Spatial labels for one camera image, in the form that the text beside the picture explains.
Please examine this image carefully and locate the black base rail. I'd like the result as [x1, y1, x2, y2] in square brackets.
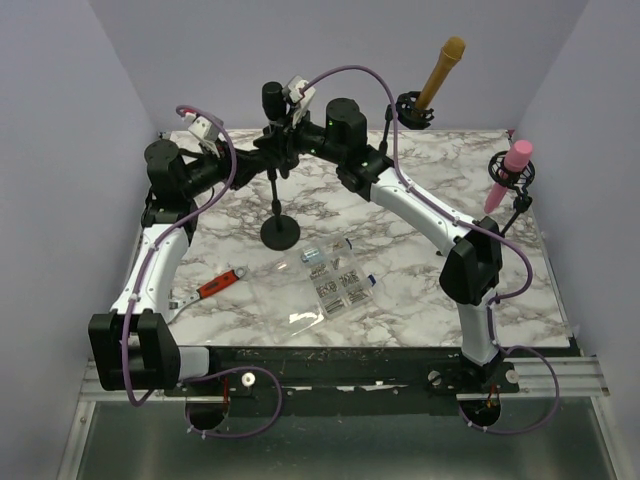
[165, 346, 519, 417]

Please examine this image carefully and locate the purple cable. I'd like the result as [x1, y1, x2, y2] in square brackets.
[299, 65, 561, 435]
[119, 103, 286, 440]

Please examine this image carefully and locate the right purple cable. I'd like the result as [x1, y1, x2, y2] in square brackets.
[299, 65, 561, 435]

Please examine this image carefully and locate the red adjustable wrench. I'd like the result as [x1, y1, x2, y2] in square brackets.
[169, 266, 248, 315]

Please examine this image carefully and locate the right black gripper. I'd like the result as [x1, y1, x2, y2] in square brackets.
[252, 106, 343, 167]

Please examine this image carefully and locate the clear plastic bag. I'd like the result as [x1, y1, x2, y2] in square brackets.
[249, 257, 328, 344]

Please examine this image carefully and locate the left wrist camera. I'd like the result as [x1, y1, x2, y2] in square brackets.
[188, 116, 220, 151]

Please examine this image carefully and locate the clear plastic screw organizer box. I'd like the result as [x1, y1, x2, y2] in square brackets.
[299, 236, 376, 319]

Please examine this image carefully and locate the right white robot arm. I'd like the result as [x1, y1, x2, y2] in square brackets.
[254, 93, 503, 392]

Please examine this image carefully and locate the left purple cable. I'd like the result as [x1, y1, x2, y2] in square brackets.
[119, 103, 286, 440]

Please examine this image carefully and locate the pink microphone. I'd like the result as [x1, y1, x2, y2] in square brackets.
[484, 140, 535, 214]

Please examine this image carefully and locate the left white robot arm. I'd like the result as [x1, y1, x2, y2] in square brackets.
[88, 139, 267, 395]

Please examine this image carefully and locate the black clip microphone stand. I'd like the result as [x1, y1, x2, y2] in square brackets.
[260, 119, 301, 251]

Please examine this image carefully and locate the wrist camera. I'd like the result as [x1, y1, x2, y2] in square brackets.
[188, 116, 220, 151]
[283, 75, 316, 127]

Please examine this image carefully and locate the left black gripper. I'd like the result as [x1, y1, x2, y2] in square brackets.
[181, 136, 267, 199]

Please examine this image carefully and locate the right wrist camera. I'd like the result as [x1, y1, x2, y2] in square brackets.
[283, 75, 316, 127]

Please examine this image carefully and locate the black tripod microphone stand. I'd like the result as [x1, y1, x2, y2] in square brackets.
[488, 150, 536, 237]

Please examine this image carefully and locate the black microphone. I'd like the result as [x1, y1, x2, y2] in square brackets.
[261, 81, 287, 122]

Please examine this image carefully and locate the gold microphone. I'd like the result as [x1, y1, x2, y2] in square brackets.
[415, 36, 466, 110]

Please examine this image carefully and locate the black round-base shock-mount stand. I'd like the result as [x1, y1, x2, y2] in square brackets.
[378, 91, 434, 155]

